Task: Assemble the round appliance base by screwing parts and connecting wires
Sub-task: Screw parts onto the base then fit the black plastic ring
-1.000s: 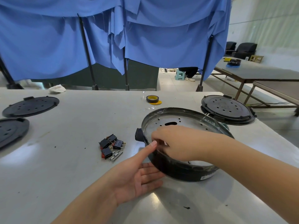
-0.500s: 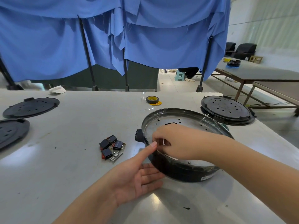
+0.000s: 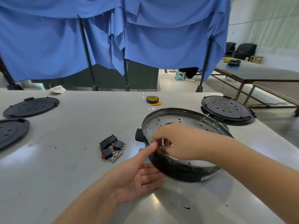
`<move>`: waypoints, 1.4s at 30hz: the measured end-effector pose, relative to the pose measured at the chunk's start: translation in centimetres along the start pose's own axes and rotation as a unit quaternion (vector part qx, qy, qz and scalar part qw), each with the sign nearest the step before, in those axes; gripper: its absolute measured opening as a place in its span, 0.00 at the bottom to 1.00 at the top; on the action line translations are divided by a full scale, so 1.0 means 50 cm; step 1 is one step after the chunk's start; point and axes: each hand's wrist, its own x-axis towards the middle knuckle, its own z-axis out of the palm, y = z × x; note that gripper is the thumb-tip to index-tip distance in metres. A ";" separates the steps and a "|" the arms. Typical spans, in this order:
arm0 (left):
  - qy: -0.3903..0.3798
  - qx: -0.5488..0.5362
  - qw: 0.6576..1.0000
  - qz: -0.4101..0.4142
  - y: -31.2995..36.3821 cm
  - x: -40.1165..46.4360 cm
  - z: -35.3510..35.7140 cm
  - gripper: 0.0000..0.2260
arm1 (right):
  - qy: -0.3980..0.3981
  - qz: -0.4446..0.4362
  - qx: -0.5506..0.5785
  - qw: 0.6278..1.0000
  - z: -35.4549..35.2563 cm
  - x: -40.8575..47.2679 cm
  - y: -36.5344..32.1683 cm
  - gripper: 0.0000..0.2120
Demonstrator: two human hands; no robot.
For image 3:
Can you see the black round perforated lid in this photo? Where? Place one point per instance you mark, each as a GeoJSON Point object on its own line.
{"type": "Point", "coordinates": [11, 132]}
{"type": "Point", "coordinates": [30, 107]}
{"type": "Point", "coordinates": [226, 109]}

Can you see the black rocker switch red button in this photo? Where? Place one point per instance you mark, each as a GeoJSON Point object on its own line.
{"type": "Point", "coordinates": [107, 153]}
{"type": "Point", "coordinates": [118, 145]}
{"type": "Point", "coordinates": [108, 141]}

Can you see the person's left hand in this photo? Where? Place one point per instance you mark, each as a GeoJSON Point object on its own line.
{"type": "Point", "coordinates": [130, 177]}

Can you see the blue fabric curtain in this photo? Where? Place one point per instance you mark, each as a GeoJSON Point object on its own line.
{"type": "Point", "coordinates": [58, 39]}

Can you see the black cooker base metal inside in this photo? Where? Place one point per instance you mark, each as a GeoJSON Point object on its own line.
{"type": "Point", "coordinates": [182, 171]}

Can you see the black stand pole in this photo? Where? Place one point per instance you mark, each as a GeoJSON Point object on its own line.
{"type": "Point", "coordinates": [88, 55]}
{"type": "Point", "coordinates": [126, 74]}
{"type": "Point", "coordinates": [206, 60]}
{"type": "Point", "coordinates": [9, 78]}

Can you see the dark green panel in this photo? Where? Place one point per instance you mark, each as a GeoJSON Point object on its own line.
{"type": "Point", "coordinates": [105, 76]}

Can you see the brown frame grey table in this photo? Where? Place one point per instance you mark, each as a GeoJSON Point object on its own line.
{"type": "Point", "coordinates": [254, 71]}

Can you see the yellow wooden stool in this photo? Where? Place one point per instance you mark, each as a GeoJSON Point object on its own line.
{"type": "Point", "coordinates": [256, 59]}

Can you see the person's left thumb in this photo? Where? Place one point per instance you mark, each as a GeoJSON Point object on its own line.
{"type": "Point", "coordinates": [147, 152]}

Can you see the green plastic stool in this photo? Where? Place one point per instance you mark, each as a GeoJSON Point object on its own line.
{"type": "Point", "coordinates": [179, 75]}

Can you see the stack of black blue parts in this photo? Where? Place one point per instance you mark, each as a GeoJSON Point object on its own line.
{"type": "Point", "coordinates": [234, 63]}

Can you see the person's left forearm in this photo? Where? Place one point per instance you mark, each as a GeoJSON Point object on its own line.
{"type": "Point", "coordinates": [86, 202]}

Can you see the person's left middle finger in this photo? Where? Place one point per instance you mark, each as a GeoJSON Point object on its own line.
{"type": "Point", "coordinates": [154, 177]}

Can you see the person's right fingers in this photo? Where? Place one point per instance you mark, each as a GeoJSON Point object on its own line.
{"type": "Point", "coordinates": [163, 135]}

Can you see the person's right hand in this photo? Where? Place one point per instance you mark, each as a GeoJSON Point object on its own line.
{"type": "Point", "coordinates": [186, 143]}

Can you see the black armchair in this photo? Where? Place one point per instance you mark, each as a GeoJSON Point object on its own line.
{"type": "Point", "coordinates": [230, 47]}
{"type": "Point", "coordinates": [245, 50]}

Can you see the black tape roll yellow core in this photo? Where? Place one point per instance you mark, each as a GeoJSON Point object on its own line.
{"type": "Point", "coordinates": [152, 99]}

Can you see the person's right forearm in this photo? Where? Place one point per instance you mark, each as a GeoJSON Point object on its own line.
{"type": "Point", "coordinates": [254, 174]}

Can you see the white crumpled cloth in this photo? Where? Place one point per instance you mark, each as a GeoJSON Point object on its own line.
{"type": "Point", "coordinates": [57, 89]}

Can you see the yellow flat item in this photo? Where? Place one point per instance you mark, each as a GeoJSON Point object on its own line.
{"type": "Point", "coordinates": [226, 59]}

